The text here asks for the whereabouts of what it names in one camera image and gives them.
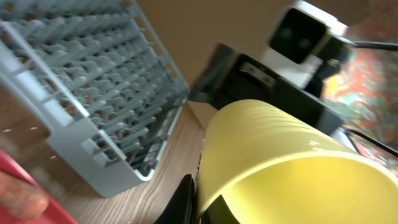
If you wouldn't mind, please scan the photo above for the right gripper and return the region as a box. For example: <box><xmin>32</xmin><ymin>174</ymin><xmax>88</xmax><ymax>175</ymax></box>
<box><xmin>189</xmin><ymin>44</ymin><xmax>343</xmax><ymax>136</ymax></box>

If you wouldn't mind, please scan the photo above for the grey dishwasher rack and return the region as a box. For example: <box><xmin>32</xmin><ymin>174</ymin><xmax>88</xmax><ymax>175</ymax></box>
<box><xmin>1</xmin><ymin>0</ymin><xmax>189</xmax><ymax>198</ymax></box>

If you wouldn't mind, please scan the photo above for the red serving tray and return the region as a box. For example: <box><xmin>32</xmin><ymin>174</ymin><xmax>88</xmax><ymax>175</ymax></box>
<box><xmin>1</xmin><ymin>150</ymin><xmax>78</xmax><ymax>224</ymax></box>

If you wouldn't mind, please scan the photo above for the orange carrot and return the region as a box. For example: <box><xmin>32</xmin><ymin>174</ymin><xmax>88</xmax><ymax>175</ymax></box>
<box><xmin>1</xmin><ymin>171</ymin><xmax>49</xmax><ymax>220</ymax></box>

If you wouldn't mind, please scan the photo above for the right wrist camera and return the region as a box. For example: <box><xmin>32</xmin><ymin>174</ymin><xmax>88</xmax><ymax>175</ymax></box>
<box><xmin>261</xmin><ymin>1</ymin><xmax>348</xmax><ymax>88</ymax></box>

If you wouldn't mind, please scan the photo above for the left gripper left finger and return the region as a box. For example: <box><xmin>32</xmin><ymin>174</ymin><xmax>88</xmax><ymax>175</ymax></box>
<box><xmin>154</xmin><ymin>174</ymin><xmax>195</xmax><ymax>224</ymax></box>

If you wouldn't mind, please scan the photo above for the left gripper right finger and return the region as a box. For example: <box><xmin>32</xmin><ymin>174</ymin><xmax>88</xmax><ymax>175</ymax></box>
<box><xmin>201</xmin><ymin>195</ymin><xmax>240</xmax><ymax>224</ymax></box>

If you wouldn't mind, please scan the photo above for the yellow cup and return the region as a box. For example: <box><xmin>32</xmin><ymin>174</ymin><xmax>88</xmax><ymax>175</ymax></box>
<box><xmin>197</xmin><ymin>100</ymin><xmax>397</xmax><ymax>224</ymax></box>

